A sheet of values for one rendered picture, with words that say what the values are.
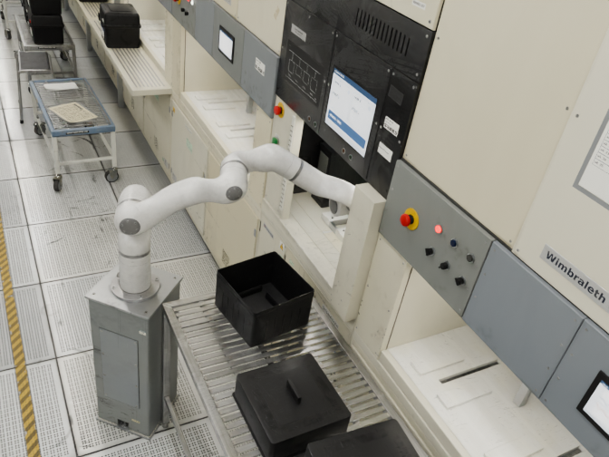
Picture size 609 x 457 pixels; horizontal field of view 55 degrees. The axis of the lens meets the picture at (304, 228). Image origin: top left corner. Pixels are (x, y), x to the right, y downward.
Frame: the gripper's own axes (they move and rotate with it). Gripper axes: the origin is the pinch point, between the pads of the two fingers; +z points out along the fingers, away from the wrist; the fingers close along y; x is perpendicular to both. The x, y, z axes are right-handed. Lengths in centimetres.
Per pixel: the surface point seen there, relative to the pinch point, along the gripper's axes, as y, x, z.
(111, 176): -230, -117, -68
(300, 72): -42, 35, -30
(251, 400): 47, -35, -81
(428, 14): 23, 78, -30
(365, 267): 26.9, -8.4, -31.8
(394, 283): 41, -5, -30
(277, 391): 47, -35, -72
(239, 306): 9, -33, -70
